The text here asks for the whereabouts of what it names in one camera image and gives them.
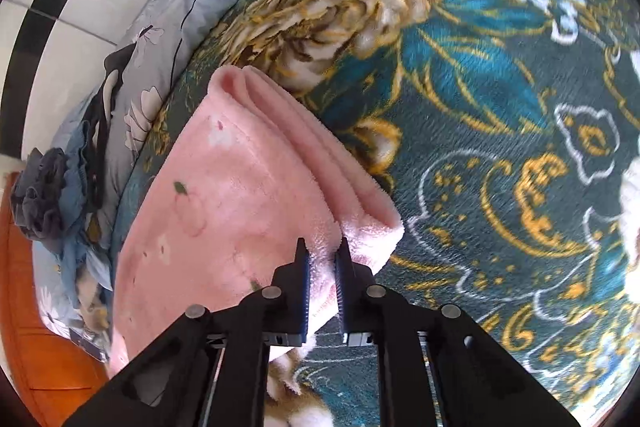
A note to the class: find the dark grey cloth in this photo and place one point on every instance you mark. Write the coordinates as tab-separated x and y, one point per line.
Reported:
40	192

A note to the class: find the teal floral blanket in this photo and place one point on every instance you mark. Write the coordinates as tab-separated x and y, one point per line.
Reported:
475	132

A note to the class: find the beige cloth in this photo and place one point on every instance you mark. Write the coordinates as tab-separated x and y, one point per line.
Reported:
92	302

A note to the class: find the pink fleece garment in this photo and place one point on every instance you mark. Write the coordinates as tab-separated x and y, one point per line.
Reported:
225	217

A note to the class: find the black phone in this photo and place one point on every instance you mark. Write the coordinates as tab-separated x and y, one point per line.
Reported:
89	343

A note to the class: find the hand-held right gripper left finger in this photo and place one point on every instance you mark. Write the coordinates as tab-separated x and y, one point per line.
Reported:
302	294

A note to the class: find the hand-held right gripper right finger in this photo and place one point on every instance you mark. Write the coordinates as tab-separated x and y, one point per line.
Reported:
341	299

